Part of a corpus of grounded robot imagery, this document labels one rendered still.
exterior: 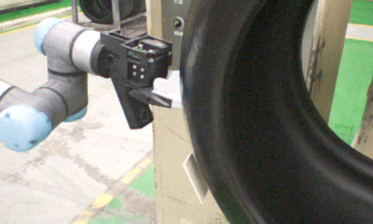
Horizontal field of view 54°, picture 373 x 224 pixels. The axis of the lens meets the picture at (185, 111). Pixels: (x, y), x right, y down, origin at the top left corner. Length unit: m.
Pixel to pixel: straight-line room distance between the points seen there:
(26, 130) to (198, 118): 0.30
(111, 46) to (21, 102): 0.17
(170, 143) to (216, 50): 0.98
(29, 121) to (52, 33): 0.18
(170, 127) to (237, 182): 0.88
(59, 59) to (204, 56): 0.37
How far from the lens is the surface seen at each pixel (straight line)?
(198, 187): 0.50
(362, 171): 0.72
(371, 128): 0.79
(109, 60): 0.65
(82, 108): 0.76
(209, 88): 0.41
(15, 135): 0.64
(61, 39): 0.70
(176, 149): 1.35
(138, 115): 0.65
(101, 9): 4.68
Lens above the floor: 1.35
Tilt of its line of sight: 27 degrees down
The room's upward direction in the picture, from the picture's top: straight up
